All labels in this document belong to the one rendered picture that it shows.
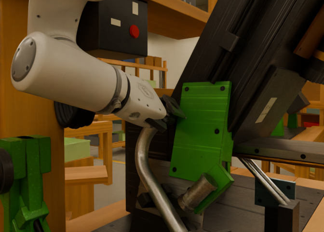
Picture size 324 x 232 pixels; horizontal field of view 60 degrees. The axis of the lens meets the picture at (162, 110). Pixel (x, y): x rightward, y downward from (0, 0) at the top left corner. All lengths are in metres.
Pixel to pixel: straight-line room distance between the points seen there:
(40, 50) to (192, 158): 0.36
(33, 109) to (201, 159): 0.39
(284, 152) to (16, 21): 0.63
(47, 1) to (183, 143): 0.37
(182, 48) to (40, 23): 10.74
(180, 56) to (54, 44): 10.80
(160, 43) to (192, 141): 11.20
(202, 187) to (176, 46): 10.85
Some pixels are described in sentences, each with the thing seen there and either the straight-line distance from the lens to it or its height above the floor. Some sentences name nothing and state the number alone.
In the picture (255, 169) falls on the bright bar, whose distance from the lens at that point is 0.71.
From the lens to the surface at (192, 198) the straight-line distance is 0.55.
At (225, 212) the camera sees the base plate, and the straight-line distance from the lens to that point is 0.90.
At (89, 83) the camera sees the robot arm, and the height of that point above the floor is 1.26.
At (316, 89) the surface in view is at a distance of 4.13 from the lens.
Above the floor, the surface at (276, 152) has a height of 1.12.
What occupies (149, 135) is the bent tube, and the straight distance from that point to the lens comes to 0.63.
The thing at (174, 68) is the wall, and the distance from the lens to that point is 11.25.
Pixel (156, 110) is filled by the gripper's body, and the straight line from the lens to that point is 0.51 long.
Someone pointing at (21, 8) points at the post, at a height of 1.43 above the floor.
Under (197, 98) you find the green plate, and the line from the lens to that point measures 0.61.
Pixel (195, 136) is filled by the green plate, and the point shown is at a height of 1.16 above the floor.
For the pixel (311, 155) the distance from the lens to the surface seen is 0.63.
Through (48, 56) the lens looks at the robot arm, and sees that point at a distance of 0.39.
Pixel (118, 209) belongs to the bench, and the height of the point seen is 0.88.
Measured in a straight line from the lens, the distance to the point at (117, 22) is 0.72.
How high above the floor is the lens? 1.24
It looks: 3 degrees down
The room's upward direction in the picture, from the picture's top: straight up
